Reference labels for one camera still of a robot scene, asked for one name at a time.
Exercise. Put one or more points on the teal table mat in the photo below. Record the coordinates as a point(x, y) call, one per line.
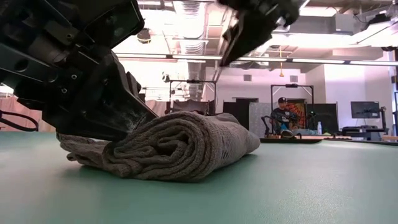
point(280, 186)

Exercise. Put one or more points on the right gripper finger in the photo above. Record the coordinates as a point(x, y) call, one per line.
point(248, 31)

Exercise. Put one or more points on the grey knitted towel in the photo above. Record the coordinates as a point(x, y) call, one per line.
point(174, 149)

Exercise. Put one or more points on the black computer monitor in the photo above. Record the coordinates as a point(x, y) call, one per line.
point(365, 109)

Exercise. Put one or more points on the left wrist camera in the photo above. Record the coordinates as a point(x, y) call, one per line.
point(118, 21)

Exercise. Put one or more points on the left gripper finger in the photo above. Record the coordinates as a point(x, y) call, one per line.
point(99, 115)
point(135, 84)

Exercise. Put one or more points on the long ceiling light strip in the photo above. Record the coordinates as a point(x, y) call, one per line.
point(317, 61)

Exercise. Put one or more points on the pink hanging cloth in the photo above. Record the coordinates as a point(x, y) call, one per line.
point(9, 104)

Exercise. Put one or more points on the black desk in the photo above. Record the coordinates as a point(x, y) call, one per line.
point(363, 130)

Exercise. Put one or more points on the orange patterned tapestry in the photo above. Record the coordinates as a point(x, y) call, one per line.
point(300, 112)

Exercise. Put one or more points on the black partition panel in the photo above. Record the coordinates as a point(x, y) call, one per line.
point(326, 118)

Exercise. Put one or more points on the person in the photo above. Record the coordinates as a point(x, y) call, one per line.
point(281, 116)

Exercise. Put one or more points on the black metal rig frame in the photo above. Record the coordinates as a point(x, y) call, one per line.
point(291, 85)
point(192, 81)

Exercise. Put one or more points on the black-edged wooden table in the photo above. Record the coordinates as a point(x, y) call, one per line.
point(295, 140)

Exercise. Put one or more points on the grey partition panel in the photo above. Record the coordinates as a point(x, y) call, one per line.
point(258, 118)

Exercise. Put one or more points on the white plastic bottle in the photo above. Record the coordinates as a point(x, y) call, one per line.
point(319, 129)

